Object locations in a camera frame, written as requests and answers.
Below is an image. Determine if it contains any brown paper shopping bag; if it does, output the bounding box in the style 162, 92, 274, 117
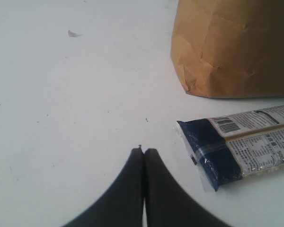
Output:
171, 0, 284, 98

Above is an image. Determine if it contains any small paper scrap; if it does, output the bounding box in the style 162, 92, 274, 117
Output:
68, 30, 82, 38

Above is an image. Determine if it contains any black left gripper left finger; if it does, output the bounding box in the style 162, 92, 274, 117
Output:
65, 148, 144, 227

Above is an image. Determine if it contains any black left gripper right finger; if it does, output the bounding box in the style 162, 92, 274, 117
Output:
143, 148, 229, 227

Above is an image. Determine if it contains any dark blue noodle packet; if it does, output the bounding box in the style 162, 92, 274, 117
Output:
177, 105, 284, 191

